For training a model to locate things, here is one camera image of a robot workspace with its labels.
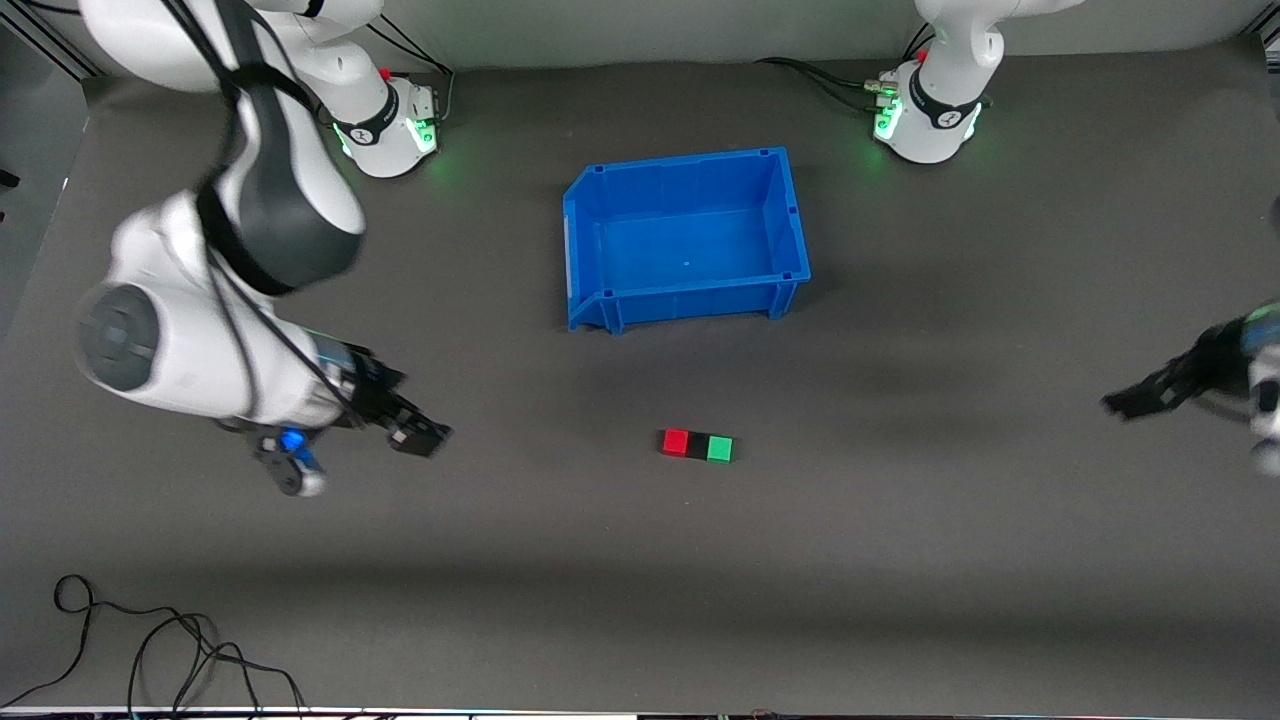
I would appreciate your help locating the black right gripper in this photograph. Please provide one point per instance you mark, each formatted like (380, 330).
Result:
(374, 393)

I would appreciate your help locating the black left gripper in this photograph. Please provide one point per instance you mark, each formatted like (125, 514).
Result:
(1203, 367)

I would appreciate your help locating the red cube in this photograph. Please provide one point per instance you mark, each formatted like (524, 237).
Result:
(677, 442)

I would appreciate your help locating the green cube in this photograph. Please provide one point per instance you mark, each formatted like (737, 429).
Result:
(720, 449)

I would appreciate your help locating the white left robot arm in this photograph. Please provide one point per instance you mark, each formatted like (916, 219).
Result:
(940, 100)

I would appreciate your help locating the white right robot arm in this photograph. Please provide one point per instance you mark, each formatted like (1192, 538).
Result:
(180, 340)

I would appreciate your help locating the black cube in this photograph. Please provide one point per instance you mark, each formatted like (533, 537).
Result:
(698, 446)

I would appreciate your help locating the dark grey table mat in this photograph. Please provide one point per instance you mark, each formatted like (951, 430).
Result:
(600, 550)

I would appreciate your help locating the blue plastic bin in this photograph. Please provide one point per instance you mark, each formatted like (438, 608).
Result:
(690, 240)

